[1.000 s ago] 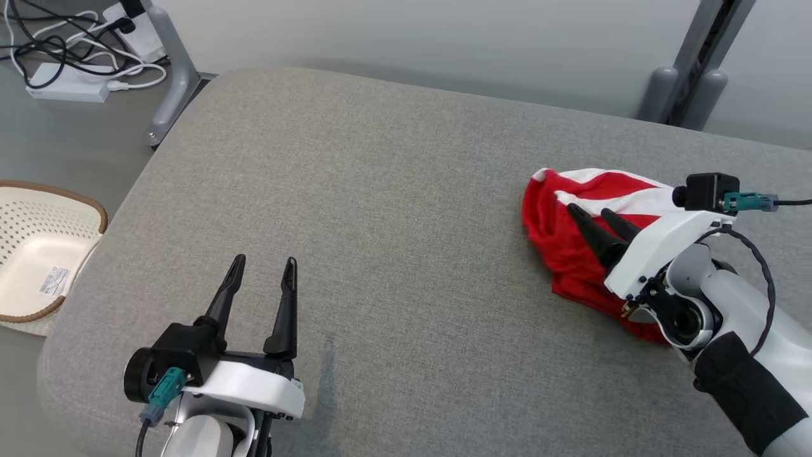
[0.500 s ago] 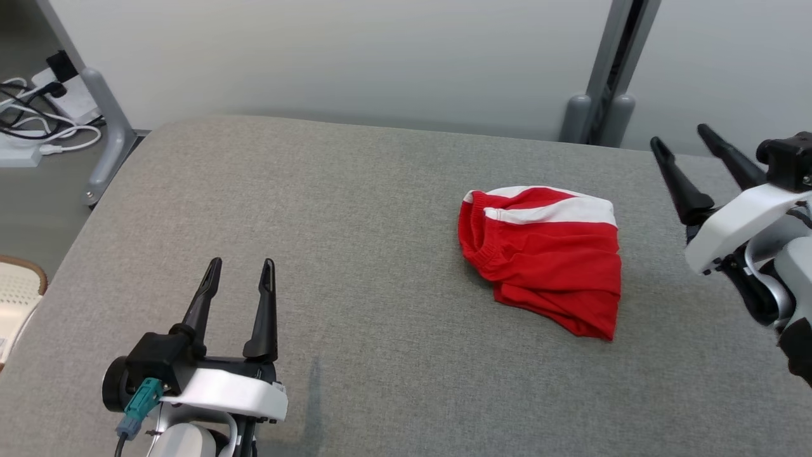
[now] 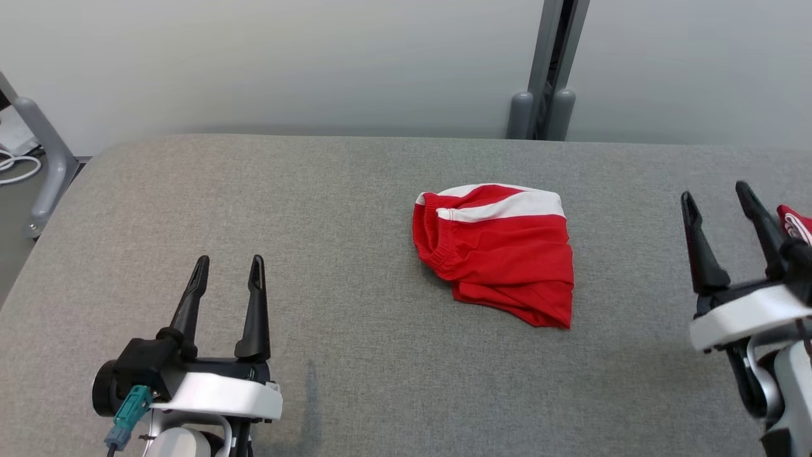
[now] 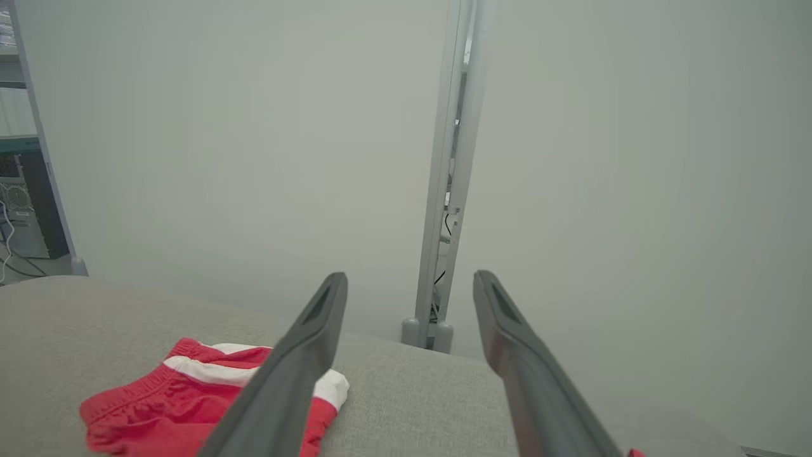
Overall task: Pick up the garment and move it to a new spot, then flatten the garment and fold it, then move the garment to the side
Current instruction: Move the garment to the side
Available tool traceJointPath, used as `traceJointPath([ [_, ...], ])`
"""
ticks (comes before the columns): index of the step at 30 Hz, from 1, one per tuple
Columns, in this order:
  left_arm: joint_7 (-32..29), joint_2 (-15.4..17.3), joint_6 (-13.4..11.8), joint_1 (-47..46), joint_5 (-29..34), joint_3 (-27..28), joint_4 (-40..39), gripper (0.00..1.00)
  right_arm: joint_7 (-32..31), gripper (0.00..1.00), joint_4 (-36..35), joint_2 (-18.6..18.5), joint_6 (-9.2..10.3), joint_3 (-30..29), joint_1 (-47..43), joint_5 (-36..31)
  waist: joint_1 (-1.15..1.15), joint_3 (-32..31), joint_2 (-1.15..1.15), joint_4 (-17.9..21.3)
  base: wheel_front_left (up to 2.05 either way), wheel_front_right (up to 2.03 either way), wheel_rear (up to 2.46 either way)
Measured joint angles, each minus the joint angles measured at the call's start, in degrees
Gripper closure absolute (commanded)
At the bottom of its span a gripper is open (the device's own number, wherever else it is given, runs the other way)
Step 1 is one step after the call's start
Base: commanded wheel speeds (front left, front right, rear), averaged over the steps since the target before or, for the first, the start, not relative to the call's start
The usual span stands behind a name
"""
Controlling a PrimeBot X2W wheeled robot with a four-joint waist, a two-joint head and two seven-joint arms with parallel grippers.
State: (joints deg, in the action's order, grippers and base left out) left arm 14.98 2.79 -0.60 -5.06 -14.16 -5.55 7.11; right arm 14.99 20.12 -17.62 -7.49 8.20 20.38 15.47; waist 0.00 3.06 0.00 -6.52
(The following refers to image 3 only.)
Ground white flat box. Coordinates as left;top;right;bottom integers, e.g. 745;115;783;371
0;109;32;156

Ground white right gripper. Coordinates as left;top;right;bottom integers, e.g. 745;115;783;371
681;181;812;353

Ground white cable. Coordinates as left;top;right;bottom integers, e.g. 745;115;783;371
0;149;43;186

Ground grey metal tube frame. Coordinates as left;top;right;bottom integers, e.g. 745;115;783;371
0;70;80;239

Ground red white number jersey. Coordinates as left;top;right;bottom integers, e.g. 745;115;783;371
776;204;812;247

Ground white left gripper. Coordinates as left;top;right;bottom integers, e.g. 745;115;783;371
152;255;284;421

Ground grey metal partition post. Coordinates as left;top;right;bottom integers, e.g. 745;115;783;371
527;0;591;140

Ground grey rounded post cap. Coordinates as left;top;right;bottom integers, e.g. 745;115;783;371
546;88;577;142
506;91;535;140

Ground red white shorts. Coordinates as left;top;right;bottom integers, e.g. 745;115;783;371
412;183;575;329

